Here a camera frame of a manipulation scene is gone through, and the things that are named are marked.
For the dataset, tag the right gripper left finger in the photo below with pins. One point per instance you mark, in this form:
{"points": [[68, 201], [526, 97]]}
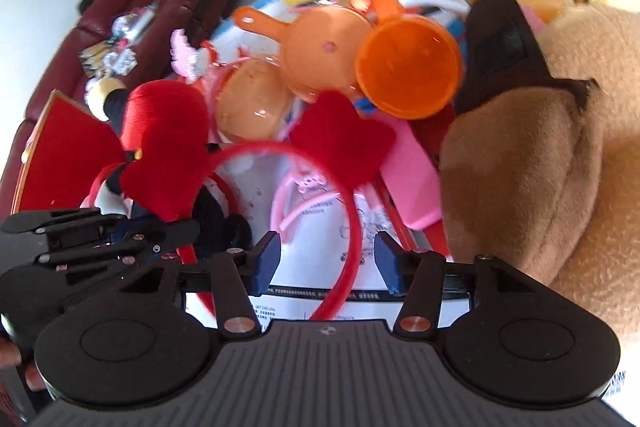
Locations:
{"points": [[234, 277]]}

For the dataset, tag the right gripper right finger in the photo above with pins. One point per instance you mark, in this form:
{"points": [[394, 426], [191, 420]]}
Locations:
{"points": [[416, 277]]}

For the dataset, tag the red plush headband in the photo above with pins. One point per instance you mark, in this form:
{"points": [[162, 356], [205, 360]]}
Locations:
{"points": [[333, 139]]}

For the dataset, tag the black Mickey plush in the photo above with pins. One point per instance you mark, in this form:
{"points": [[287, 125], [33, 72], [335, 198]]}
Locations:
{"points": [[163, 126]]}

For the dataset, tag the white instruction sheet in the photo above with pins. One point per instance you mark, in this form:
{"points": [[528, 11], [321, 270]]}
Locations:
{"points": [[320, 231]]}

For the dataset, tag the pink toy knife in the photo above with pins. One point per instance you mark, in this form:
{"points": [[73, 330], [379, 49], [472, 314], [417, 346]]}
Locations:
{"points": [[410, 177]]}

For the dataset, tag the red gift box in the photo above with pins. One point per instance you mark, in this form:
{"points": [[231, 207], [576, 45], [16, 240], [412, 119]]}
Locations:
{"points": [[64, 154]]}

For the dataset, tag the pink pig headband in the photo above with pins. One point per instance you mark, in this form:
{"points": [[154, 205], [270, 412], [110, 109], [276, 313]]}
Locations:
{"points": [[297, 193]]}

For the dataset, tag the brown plush slipper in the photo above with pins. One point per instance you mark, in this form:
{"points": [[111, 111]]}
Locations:
{"points": [[541, 165]]}

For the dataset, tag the orange toy bowl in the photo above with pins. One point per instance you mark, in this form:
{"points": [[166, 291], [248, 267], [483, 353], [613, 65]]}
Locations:
{"points": [[253, 103]]}

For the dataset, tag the orange toy cup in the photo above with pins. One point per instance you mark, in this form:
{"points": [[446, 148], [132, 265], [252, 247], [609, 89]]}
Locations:
{"points": [[409, 66]]}

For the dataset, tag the pink butterfly headband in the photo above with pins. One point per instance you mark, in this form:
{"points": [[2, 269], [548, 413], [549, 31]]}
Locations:
{"points": [[202, 69]]}

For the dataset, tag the orange toy pan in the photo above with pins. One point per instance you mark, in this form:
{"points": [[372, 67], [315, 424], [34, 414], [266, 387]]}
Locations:
{"points": [[317, 51]]}

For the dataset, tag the dark red leather sofa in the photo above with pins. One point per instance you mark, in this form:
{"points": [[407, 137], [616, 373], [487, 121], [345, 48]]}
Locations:
{"points": [[141, 27]]}

